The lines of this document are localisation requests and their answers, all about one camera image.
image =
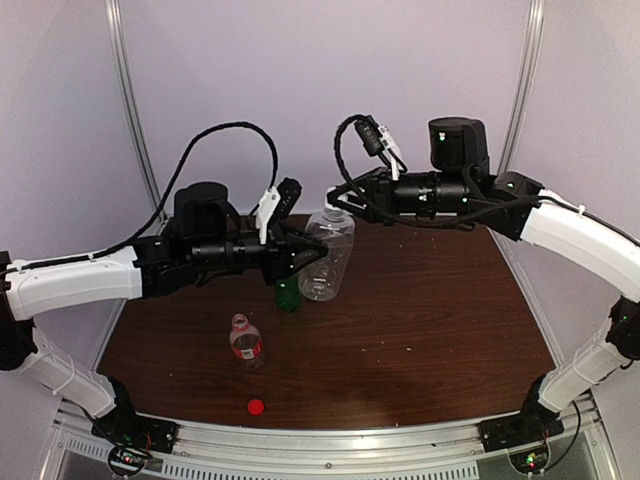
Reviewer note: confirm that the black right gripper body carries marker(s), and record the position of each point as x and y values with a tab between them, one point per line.
387	208

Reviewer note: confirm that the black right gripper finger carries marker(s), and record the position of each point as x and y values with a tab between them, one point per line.
354	206
357	186

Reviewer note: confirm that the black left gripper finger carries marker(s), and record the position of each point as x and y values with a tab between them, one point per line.
302	258
296	239

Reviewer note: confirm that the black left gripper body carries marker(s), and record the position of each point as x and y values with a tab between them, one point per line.
275	256

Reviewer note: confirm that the clear bottle white cap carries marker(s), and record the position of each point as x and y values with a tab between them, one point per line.
321	280

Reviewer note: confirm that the green plastic bottle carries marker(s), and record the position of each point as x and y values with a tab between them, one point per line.
287	294

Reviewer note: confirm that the clear bottle red label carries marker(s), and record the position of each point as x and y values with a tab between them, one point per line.
246	343

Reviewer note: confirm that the red bottle cap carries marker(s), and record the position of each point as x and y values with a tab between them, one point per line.
256	407

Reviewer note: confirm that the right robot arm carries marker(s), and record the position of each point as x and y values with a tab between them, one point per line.
460	193

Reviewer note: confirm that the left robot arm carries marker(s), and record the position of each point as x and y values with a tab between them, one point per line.
204	237

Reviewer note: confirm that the left circuit board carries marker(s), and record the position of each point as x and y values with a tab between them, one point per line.
126	462

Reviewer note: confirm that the circuit board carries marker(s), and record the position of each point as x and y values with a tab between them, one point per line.
530	461
126	462

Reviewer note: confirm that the right circuit board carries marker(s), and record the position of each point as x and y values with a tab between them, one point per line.
530	461

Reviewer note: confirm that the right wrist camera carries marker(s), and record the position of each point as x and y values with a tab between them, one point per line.
378	142

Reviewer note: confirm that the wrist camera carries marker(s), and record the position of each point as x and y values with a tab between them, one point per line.
276	204
378	142

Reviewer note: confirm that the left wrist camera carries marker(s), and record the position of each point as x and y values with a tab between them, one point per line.
276	204

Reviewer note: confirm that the right rear aluminium post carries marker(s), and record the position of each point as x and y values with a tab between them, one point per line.
528	65

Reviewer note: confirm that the aluminium post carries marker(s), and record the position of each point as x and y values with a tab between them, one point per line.
131	112
528	65

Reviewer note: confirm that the front aluminium frame rail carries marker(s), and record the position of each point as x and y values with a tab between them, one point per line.
448	450

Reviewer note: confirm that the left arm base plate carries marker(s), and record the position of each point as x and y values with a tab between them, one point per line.
142	433

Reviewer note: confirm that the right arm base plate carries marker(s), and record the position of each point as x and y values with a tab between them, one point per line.
516	430

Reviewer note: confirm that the left rear aluminium post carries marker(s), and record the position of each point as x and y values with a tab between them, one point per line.
131	112

